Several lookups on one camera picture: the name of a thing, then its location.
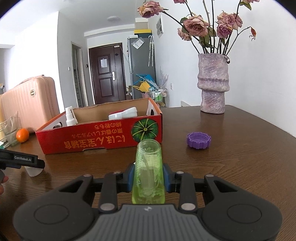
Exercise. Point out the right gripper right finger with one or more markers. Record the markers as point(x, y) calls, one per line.
point(225, 211)

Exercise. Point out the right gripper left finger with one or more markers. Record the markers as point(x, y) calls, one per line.
point(71, 210)

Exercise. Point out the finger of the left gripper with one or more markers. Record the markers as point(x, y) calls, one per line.
point(12, 159)

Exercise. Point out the white round cap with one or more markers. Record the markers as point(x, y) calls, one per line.
point(33, 172)

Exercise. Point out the white spray bottle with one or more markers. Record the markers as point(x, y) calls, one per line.
point(70, 116)

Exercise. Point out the purple bottle cap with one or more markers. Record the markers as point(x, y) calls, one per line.
point(198, 140)

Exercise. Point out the green translucent bottle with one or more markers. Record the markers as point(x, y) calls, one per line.
point(148, 181)

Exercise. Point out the red lint brush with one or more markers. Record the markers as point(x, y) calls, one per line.
point(127, 113)

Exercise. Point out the person hand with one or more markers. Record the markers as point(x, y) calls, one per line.
point(4, 179)

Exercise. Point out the orange fruit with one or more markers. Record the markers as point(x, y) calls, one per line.
point(22, 135)

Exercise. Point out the glass cup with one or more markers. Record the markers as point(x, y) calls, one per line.
point(10, 128)

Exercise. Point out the pink hard suitcase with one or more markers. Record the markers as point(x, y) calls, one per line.
point(34, 101)

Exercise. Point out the red cardboard box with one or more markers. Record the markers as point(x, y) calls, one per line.
point(94, 130)

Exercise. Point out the purple ceramic vase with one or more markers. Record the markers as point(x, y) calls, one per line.
point(213, 81)

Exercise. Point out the dark brown door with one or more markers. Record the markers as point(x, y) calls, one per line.
point(108, 73)

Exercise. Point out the grey refrigerator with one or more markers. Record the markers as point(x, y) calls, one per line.
point(140, 49)

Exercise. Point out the dried pink roses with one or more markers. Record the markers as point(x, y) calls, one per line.
point(215, 34)

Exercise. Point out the yellow box on fridge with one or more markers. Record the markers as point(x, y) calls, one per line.
point(142, 31)

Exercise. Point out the wire storage cart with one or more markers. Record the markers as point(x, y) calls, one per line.
point(158, 96)

